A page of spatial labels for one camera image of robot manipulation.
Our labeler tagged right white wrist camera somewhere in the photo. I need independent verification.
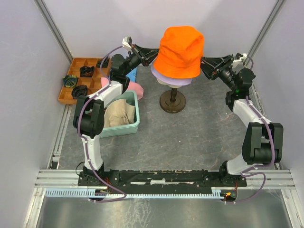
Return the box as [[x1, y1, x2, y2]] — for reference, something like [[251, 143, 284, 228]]
[[231, 53, 247, 69]]

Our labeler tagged pink bucket hat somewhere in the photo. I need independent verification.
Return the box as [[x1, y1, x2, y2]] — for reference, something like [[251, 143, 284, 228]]
[[101, 77, 144, 100]]

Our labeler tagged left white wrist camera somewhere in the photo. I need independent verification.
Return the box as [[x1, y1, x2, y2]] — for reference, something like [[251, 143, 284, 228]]
[[122, 36, 132, 52]]

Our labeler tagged light blue cable duct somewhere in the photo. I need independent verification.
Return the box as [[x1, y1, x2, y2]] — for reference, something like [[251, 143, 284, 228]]
[[45, 188, 224, 199]]

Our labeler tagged left aluminium corner post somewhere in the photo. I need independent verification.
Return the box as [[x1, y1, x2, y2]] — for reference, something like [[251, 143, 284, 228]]
[[34, 0, 73, 63]]

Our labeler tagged orange bucket hat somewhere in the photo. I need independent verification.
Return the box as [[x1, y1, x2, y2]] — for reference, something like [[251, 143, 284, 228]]
[[153, 26, 204, 79]]

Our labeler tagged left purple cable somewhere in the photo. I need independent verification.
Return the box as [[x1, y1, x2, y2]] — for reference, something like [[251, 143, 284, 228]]
[[77, 45, 127, 203]]

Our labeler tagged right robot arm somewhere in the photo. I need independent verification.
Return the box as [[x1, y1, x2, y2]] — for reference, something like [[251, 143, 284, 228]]
[[200, 54, 284, 186]]

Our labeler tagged teal plastic basket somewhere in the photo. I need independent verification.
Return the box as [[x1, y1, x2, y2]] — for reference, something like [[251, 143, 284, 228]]
[[100, 90, 140, 138]]

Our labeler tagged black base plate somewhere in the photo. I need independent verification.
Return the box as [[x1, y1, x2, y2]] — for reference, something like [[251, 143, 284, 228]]
[[77, 169, 247, 193]]

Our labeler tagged right aluminium corner post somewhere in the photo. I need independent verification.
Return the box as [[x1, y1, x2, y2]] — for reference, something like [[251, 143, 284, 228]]
[[247, 0, 286, 58]]

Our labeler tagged purple bucket hat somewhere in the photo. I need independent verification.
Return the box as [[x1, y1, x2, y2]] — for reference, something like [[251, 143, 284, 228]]
[[151, 65, 192, 88]]

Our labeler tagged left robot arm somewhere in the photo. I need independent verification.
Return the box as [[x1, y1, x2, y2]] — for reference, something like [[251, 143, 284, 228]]
[[73, 44, 159, 185]]

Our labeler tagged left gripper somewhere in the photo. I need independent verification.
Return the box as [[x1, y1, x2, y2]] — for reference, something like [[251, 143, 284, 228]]
[[123, 44, 162, 76]]

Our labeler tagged aluminium front rail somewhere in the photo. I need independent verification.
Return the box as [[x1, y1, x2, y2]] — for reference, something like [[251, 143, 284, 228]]
[[35, 170, 295, 190]]

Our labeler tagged dark brown rolled tie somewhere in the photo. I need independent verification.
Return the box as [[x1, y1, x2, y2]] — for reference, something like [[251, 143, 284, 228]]
[[71, 85, 88, 99]]

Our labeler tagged green patterned rolled tie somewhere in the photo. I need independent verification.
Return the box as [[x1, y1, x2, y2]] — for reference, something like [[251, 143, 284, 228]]
[[95, 57, 110, 68]]

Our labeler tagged yellow blue rolled tie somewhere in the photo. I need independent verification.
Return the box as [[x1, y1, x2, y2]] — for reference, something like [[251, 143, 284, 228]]
[[62, 75, 78, 88]]

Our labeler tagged beige bucket hat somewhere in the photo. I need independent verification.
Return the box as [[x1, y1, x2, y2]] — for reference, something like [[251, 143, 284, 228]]
[[104, 99, 135, 128]]

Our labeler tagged aluminium corner post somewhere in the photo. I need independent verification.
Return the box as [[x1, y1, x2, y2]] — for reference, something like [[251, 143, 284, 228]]
[[247, 0, 286, 58], [34, 0, 73, 63]]

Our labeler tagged cream mannequin head stand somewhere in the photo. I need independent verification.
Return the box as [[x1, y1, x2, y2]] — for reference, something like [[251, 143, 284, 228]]
[[158, 79, 186, 114]]

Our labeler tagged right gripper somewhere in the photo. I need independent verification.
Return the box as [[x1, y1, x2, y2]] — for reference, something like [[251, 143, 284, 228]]
[[197, 55, 236, 91]]

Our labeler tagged blue printed cloth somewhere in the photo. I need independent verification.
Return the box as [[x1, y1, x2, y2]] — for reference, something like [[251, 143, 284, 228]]
[[126, 68, 137, 82]]

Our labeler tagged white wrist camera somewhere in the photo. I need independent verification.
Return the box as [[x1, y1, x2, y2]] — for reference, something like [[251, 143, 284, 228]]
[[231, 53, 247, 69], [122, 36, 132, 52]]

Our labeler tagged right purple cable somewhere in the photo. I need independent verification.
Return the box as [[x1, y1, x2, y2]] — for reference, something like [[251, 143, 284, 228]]
[[223, 56, 277, 204]]

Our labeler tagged purple cable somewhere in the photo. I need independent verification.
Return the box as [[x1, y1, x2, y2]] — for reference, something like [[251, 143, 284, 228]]
[[223, 56, 277, 204], [77, 45, 127, 203]]

